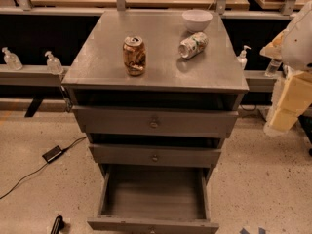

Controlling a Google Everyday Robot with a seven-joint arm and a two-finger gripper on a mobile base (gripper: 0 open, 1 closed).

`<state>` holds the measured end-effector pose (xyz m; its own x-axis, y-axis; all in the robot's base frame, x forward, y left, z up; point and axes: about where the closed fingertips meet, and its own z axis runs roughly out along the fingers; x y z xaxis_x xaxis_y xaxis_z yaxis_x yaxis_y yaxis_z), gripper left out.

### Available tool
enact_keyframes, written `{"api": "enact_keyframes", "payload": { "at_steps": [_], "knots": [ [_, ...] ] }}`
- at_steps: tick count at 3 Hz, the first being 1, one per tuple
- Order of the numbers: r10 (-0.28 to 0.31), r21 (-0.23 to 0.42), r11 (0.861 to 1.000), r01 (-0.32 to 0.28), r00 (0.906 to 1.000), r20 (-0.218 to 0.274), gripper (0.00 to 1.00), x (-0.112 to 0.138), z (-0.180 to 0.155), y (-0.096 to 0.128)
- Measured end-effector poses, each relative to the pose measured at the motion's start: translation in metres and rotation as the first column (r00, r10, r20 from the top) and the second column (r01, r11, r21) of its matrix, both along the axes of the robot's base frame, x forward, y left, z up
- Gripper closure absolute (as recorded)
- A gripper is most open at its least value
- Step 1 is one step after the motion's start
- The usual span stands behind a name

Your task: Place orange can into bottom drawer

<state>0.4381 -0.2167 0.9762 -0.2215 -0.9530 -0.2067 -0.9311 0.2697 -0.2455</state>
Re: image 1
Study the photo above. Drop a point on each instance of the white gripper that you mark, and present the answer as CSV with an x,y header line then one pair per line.
x,y
298,44

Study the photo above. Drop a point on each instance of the green white soda can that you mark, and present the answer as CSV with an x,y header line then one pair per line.
x,y
193,45

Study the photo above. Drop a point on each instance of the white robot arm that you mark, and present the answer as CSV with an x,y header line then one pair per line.
x,y
297,44

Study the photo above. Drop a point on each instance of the clear water bottle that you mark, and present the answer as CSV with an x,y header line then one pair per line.
x,y
272,67

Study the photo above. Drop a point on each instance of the grey shelf rail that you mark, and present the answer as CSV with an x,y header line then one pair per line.
x,y
29,75

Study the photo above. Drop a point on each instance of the clear pump bottle right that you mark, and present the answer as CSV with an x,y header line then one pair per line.
x,y
242,58

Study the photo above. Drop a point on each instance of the orange soda can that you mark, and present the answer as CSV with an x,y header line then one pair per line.
x,y
134,55

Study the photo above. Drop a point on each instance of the black power adapter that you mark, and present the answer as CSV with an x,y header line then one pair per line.
x,y
52,154

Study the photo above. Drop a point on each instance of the black cylindrical object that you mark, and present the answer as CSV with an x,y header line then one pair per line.
x,y
58,225

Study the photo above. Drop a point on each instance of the clear pump bottle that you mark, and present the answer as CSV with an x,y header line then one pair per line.
x,y
242,58
11,59
53,63

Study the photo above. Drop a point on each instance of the clear pump bottle far left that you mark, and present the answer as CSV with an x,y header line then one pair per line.
x,y
11,59

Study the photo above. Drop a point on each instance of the top grey drawer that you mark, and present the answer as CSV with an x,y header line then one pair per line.
x,y
155,122

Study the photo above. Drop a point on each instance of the middle grey drawer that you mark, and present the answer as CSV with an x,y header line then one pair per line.
x,y
154,155

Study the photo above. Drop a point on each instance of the bottom grey open drawer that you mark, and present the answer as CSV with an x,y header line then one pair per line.
x,y
154,200

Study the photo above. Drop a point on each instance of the white bowl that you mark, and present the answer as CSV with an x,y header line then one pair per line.
x,y
196,20

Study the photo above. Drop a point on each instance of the grey drawer cabinet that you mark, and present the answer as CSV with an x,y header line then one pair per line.
x,y
213,80

